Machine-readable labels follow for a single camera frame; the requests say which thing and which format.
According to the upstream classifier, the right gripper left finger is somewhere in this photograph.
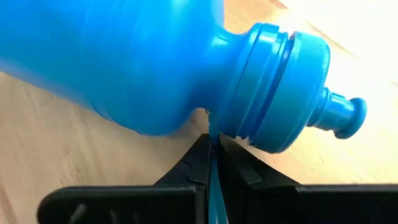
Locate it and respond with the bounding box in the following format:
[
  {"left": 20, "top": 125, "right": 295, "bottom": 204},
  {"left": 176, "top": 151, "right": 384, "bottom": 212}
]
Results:
[{"left": 36, "top": 133, "right": 213, "bottom": 224}]

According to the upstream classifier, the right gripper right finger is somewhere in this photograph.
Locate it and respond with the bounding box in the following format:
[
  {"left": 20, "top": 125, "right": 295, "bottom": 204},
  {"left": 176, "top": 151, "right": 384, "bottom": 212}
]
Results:
[{"left": 217, "top": 134, "right": 398, "bottom": 224}]

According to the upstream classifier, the blue squeeze bottle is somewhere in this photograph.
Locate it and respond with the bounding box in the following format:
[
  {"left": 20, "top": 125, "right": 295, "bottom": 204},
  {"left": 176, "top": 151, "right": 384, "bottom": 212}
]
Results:
[{"left": 0, "top": 0, "right": 368, "bottom": 224}]

